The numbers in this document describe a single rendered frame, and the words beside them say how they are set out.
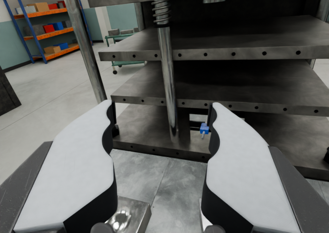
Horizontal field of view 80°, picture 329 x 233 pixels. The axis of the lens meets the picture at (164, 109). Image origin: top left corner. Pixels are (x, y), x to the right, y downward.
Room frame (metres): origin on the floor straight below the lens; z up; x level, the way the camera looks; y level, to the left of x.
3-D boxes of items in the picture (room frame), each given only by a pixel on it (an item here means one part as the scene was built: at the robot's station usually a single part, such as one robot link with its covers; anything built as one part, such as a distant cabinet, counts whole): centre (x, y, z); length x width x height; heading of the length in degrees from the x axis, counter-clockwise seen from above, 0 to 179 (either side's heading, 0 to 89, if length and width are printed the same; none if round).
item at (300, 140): (1.14, -0.33, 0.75); 1.30 x 0.84 x 0.06; 68
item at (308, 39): (1.19, -0.35, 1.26); 1.10 x 0.74 x 0.05; 68
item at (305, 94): (1.19, -0.35, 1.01); 1.10 x 0.74 x 0.05; 68
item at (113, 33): (4.67, 0.56, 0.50); 0.98 x 0.55 x 1.01; 84
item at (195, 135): (1.05, -0.34, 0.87); 0.50 x 0.27 x 0.17; 158
